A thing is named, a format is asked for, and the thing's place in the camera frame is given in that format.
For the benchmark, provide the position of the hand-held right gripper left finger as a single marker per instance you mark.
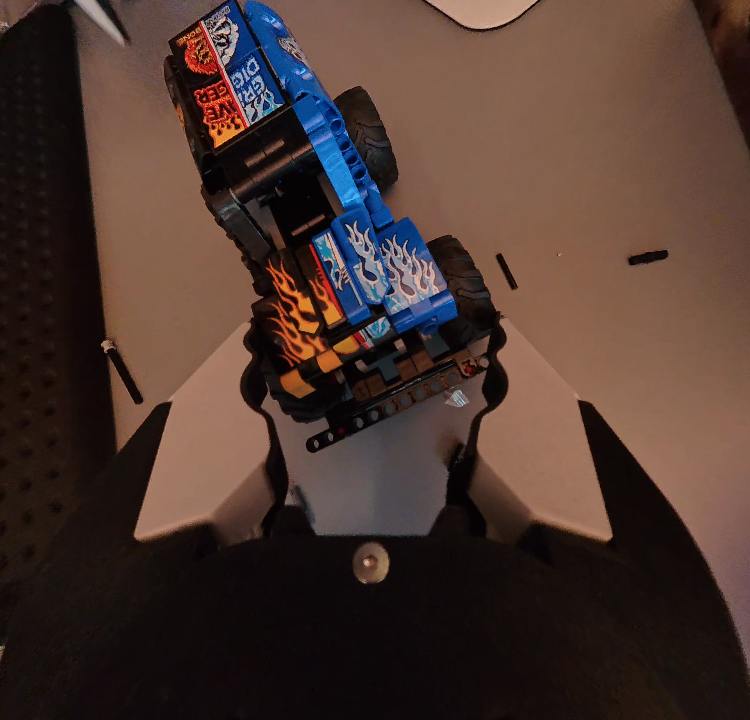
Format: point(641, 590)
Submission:
point(199, 438)

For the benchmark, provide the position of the dark perforated chair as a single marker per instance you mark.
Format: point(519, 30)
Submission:
point(41, 262)

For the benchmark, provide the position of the thin black axle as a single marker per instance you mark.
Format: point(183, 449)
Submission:
point(507, 271)

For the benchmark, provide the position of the small black pin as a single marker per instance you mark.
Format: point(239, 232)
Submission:
point(647, 257)

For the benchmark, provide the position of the brick-built monster truck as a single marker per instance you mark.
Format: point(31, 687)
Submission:
point(281, 145)

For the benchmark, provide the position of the clear plastic scrap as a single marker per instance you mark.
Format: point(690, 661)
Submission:
point(457, 398)

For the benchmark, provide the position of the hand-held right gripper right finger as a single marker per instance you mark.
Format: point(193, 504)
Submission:
point(539, 438)

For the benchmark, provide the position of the long black axle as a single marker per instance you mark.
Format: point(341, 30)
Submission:
point(123, 374)

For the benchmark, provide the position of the red rim toy wheel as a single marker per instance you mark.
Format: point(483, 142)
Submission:
point(296, 406)

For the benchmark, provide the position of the grey desk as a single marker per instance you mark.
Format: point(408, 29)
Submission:
point(586, 145)

